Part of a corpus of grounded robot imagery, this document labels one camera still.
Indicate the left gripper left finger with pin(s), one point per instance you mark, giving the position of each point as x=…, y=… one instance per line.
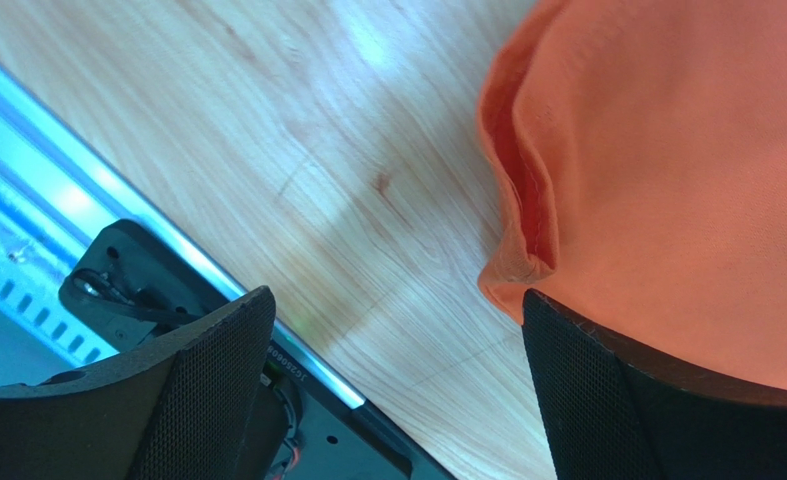
x=181, y=406

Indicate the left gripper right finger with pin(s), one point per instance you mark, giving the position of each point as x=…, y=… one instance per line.
x=615, y=408

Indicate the orange t shirt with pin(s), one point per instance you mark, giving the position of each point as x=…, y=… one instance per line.
x=640, y=150

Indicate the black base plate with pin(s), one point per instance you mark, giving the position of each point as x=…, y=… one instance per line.
x=129, y=287

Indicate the aluminium frame rail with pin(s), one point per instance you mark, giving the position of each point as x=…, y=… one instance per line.
x=56, y=195

